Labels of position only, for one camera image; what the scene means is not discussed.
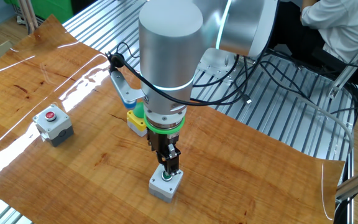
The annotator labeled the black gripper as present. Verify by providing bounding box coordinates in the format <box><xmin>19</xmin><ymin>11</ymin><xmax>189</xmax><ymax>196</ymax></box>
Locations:
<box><xmin>146</xmin><ymin>129</ymin><xmax>182</xmax><ymax>176</ymax></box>

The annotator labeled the grey box green button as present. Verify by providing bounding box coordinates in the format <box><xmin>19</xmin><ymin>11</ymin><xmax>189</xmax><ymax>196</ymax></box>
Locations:
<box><xmin>148</xmin><ymin>164</ymin><xmax>185</xmax><ymax>203</ymax></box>

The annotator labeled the yellow box green mushroom button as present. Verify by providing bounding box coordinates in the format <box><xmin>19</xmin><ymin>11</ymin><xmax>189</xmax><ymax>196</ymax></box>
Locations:
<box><xmin>126</xmin><ymin>102</ymin><xmax>149</xmax><ymax>138</ymax></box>

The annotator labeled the grey box red button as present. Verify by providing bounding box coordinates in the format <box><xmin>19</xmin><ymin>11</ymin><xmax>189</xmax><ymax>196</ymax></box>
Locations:
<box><xmin>32</xmin><ymin>103</ymin><xmax>75</xmax><ymax>147</ymax></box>

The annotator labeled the wood grain table mat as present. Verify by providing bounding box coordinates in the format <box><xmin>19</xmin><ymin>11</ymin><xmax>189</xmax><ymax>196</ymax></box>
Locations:
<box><xmin>0</xmin><ymin>14</ymin><xmax>346</xmax><ymax>224</ymax></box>

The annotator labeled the clear plastic tube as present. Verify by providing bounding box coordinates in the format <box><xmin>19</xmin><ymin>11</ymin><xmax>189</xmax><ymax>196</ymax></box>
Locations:
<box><xmin>286</xmin><ymin>98</ymin><xmax>356</xmax><ymax>150</ymax></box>

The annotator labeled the aluminium profile bar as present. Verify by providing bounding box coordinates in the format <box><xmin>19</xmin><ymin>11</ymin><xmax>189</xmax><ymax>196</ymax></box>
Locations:
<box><xmin>334</xmin><ymin>161</ymin><xmax>358</xmax><ymax>202</ymax></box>

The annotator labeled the green bin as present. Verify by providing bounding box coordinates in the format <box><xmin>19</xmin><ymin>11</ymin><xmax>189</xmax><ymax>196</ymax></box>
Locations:
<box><xmin>4</xmin><ymin>0</ymin><xmax>74</xmax><ymax>24</ymax></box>

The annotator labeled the slanted aluminium strut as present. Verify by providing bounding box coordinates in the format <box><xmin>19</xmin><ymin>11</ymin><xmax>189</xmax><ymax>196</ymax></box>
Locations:
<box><xmin>328</xmin><ymin>29</ymin><xmax>358</xmax><ymax>100</ymax></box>

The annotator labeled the light wooden pole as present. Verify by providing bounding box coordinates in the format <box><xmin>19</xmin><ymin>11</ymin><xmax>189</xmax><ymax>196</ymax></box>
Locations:
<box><xmin>26</xmin><ymin>0</ymin><xmax>39</xmax><ymax>30</ymax></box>
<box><xmin>17</xmin><ymin>0</ymin><xmax>32</xmax><ymax>35</ymax></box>

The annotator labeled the person in white shirt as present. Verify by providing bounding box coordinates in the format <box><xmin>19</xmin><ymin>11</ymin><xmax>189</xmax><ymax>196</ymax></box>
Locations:
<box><xmin>300</xmin><ymin>0</ymin><xmax>358</xmax><ymax>63</ymax></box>

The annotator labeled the green wrist flange ring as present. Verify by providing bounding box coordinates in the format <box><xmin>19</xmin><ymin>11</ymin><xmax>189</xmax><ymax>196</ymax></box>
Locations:
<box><xmin>144</xmin><ymin>114</ymin><xmax>186</xmax><ymax>136</ymax></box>

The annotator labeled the silver camera bracket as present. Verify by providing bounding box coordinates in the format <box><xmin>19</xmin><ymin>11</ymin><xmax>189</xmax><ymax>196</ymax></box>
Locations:
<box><xmin>109</xmin><ymin>68</ymin><xmax>145</xmax><ymax>103</ymax></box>

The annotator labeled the black USB cable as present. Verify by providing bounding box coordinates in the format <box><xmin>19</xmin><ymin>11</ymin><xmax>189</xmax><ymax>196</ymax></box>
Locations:
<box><xmin>232</xmin><ymin>60</ymin><xmax>272</xmax><ymax>105</ymax></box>

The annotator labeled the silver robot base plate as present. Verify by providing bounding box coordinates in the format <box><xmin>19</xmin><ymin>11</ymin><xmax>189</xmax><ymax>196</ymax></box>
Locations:
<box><xmin>196</xmin><ymin>48</ymin><xmax>251</xmax><ymax>82</ymax></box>

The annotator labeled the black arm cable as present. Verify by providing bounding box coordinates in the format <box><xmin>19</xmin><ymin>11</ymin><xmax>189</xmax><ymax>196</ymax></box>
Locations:
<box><xmin>105</xmin><ymin>42</ymin><xmax>272</xmax><ymax>107</ymax></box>

